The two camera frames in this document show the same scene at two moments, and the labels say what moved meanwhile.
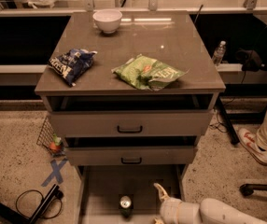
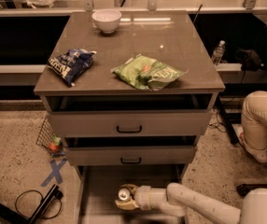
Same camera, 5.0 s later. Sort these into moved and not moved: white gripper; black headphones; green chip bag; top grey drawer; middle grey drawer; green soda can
Moved: white gripper; green soda can
Not moved: black headphones; top grey drawer; green chip bag; middle grey drawer
